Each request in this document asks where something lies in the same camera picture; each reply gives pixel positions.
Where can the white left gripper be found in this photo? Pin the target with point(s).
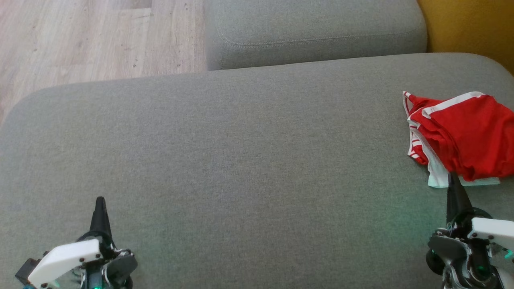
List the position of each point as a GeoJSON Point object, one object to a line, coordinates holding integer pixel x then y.
{"type": "Point", "coordinates": [64, 261]}

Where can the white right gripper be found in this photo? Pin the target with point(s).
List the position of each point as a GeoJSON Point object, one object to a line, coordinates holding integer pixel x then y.
{"type": "Point", "coordinates": [490, 237]}

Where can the red Bulls jersey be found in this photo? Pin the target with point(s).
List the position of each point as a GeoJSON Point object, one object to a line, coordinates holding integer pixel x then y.
{"type": "Point", "coordinates": [437, 174]}

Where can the yellow sofa cushion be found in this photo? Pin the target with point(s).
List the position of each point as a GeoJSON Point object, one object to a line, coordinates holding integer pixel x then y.
{"type": "Point", "coordinates": [474, 24]}

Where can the grey sofa back cushion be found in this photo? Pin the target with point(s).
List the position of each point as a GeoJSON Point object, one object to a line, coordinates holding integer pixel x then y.
{"type": "Point", "coordinates": [313, 24]}

